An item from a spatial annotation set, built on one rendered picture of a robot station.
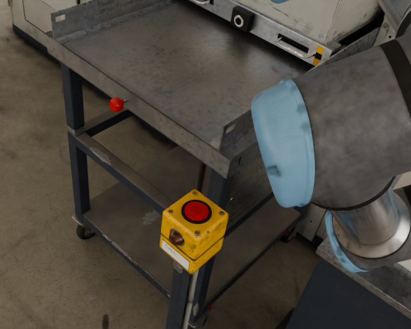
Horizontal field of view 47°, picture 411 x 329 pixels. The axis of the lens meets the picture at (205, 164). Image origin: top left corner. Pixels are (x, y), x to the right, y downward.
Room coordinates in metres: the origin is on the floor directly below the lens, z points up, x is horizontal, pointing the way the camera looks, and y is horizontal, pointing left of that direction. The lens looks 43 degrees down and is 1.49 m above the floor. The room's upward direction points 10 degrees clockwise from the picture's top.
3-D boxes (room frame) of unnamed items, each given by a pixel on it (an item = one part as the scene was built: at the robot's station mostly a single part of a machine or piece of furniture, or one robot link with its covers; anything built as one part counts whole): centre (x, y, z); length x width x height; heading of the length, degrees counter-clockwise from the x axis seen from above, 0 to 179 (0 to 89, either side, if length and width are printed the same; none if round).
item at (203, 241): (0.51, 0.00, 0.85); 0.08 x 0.08 x 0.10; 55
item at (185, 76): (1.16, 0.01, 0.82); 0.68 x 0.62 x 0.06; 145
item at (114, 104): (0.87, 0.22, 0.82); 0.04 x 0.03 x 0.03; 145
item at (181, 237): (0.47, 0.03, 0.87); 0.03 x 0.01 x 0.03; 55
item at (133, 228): (1.16, 0.01, 0.46); 0.64 x 0.58 x 0.66; 145
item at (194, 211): (0.51, 0.00, 0.90); 0.04 x 0.04 x 0.02
